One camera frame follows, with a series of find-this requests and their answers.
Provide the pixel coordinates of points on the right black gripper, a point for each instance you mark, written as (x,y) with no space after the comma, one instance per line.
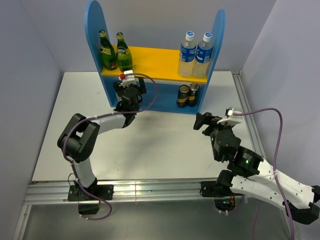
(207,118)

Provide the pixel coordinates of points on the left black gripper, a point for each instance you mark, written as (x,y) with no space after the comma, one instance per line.
(118,89)

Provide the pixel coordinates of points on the green Perrier bottle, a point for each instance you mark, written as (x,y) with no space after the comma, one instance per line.
(123,54)
(107,52)

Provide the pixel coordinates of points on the Pocari Sweat bottle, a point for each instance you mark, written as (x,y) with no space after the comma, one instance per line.
(187,55)
(203,56)

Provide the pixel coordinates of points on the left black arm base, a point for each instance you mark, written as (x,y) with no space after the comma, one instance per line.
(87,204)

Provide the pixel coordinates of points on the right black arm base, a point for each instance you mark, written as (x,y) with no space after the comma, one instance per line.
(225,201)

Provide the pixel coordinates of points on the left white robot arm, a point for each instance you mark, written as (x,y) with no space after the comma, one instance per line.
(78,139)

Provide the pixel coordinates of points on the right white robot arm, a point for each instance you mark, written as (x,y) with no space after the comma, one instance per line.
(249,174)

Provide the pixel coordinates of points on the blue and yellow wooden shelf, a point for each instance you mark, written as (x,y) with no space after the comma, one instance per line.
(159,63)

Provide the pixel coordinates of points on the rear black yellow can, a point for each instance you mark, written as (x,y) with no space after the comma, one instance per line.
(193,93)

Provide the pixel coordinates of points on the black yellow can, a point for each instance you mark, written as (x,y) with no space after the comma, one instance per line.
(182,96)
(193,93)

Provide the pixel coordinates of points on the front black yellow can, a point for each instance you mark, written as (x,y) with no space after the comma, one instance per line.
(182,96)

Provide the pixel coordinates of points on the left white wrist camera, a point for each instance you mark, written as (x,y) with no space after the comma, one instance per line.
(127,78)

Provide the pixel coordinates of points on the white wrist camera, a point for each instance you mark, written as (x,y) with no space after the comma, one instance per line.
(127,78)
(231,117)

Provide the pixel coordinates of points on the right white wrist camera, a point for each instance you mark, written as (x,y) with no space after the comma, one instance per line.
(231,117)

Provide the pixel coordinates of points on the aluminium right side rail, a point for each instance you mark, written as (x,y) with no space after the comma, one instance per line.
(249,120)

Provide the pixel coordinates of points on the aluminium rail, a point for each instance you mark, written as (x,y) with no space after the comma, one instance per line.
(249,120)
(122,191)

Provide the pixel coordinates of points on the aluminium front rail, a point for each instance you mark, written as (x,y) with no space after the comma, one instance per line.
(122,191)

